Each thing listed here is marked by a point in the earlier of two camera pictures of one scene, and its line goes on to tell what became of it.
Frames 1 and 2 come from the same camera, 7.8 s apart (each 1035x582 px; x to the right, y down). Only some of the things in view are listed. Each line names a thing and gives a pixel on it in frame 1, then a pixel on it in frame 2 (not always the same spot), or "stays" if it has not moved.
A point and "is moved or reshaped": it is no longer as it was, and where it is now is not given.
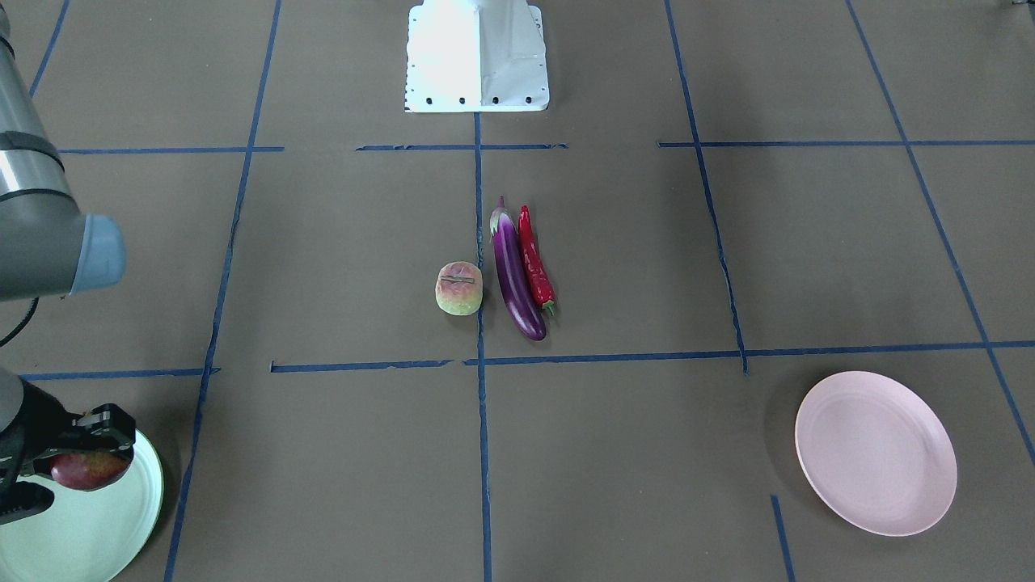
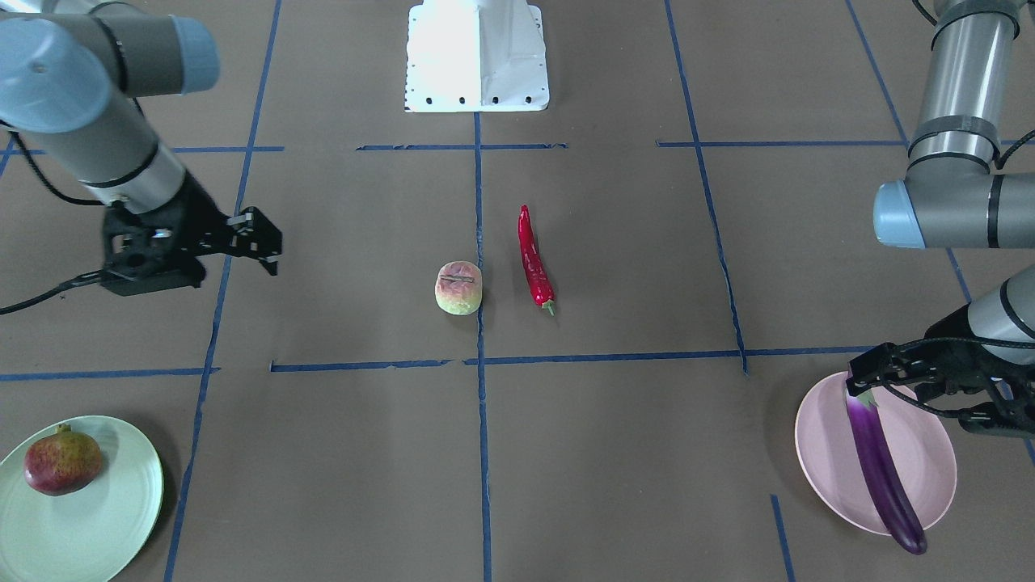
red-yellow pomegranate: (89, 471) is moved or reshaped
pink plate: (876, 453) stays
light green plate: (86, 535) stays
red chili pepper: (539, 271) stays
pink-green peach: (458, 288) stays
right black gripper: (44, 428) to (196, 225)
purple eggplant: (513, 279) to (894, 505)
